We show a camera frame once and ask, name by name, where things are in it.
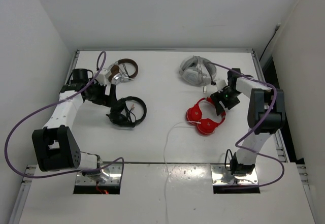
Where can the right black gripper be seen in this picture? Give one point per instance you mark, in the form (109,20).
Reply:
(217,97)

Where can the metal base plate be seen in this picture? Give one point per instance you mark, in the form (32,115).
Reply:
(110,176)
(222,177)

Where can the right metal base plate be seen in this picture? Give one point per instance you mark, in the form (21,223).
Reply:
(222,177)

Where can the black headphones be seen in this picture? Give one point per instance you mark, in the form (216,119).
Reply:
(120,115)

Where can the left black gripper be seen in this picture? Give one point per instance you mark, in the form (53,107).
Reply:
(104,99)

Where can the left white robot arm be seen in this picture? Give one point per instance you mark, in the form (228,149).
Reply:
(55,146)

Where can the red headphones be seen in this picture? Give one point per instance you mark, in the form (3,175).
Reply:
(203,116)

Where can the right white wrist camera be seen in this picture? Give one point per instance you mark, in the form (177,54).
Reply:
(219,84)

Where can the white grey headphones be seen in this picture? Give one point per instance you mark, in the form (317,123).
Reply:
(198,71)

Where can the brown silver headphones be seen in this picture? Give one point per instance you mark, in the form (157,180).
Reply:
(122,71)

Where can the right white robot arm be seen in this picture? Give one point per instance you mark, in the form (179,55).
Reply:
(265,116)

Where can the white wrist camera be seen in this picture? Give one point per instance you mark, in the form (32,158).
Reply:
(103,77)
(219,84)

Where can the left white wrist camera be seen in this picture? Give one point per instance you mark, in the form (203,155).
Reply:
(103,77)

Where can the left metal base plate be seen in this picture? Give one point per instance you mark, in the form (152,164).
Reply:
(110,176)

